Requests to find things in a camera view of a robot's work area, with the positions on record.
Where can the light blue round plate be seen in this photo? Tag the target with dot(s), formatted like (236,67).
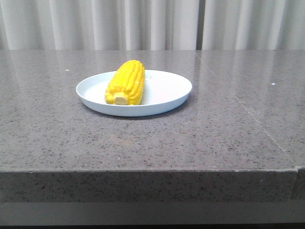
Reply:
(163,92)

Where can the yellow corn cob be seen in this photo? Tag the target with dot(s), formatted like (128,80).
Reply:
(127,85)

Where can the white pleated curtain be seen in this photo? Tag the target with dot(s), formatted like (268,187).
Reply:
(152,24)

